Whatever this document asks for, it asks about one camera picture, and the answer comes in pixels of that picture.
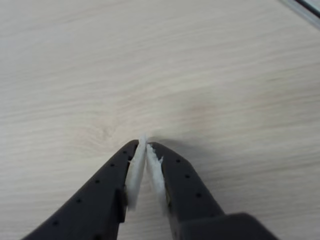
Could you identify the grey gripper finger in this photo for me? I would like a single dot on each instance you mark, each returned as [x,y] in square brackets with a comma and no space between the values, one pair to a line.
[185,190]
[100,200]

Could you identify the grey metal frame strip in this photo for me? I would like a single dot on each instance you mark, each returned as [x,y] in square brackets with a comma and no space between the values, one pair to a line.
[307,11]

